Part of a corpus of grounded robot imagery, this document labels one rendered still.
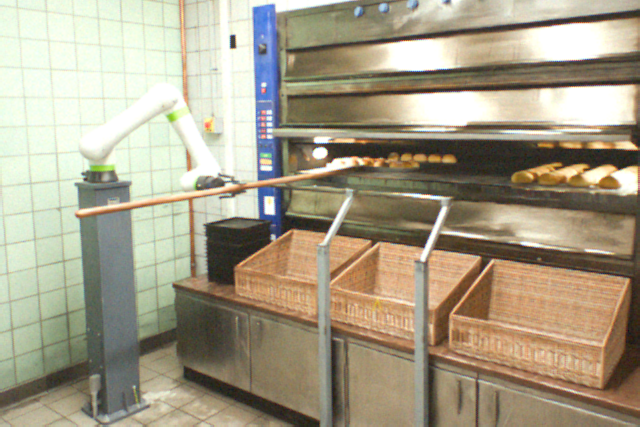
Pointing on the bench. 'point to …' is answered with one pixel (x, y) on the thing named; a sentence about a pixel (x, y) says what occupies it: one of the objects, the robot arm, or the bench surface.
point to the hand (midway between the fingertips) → (239, 187)
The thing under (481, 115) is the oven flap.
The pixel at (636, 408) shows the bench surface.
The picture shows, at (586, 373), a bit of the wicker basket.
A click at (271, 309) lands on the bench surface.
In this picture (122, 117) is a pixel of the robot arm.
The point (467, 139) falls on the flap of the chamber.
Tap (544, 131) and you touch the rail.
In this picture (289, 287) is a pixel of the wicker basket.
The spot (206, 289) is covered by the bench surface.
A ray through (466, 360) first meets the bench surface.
